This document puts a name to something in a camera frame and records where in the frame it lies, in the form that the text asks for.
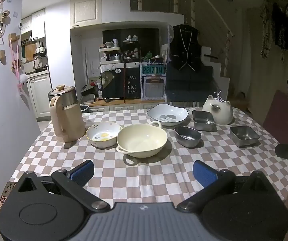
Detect white kitchen cabinet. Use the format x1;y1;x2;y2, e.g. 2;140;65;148
26;73;53;118

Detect white staircase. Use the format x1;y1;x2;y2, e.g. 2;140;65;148
201;46;237;98

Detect dark navy cabinet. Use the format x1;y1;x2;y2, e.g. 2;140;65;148
165;65;220;104

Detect round steel bowl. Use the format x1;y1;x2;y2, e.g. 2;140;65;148
174;126;202;148

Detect pink ribbon with pompom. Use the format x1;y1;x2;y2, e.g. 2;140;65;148
9;34;28;95

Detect white blue-rimmed plate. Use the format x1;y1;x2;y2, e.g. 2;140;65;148
146;104;189;126

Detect green frog bag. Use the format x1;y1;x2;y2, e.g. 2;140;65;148
101;70;116;89

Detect white upper cabinet door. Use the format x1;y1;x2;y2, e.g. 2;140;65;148
70;0;102;28

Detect white cat-shaped jar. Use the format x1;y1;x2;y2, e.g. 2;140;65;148
202;90;234;125

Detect hanging dark clothes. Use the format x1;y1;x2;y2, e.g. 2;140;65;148
260;0;288;59

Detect maroon board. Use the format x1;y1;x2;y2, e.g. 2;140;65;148
262;90;288;145

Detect black vest with white trim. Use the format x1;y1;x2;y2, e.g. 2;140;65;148
170;25;202;71

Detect square steel container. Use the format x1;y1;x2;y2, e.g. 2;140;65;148
229;126;260;147
192;110;216;131

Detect white oven-print box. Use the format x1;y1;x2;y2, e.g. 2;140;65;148
140;62;167;100

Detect white shelf rack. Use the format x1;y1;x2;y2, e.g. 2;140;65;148
98;46;121;64

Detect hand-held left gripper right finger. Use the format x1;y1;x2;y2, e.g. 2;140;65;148
176;160;282;212

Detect brown checkered tablecloth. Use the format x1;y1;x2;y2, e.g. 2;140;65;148
9;107;288;205

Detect beige electric kettle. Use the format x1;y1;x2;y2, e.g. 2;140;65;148
48;84;85;143

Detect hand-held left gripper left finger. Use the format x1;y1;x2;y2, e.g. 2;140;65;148
7;160;111;212

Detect black chalkboard sign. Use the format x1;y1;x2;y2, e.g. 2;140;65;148
124;67;141;100

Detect white floral bowl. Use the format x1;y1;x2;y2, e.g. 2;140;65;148
85;122;122;148

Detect low wooden-top cabinet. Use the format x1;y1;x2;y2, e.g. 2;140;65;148
82;98;169;112

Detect cream two-handled bowl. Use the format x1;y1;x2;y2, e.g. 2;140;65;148
116;121;168;158

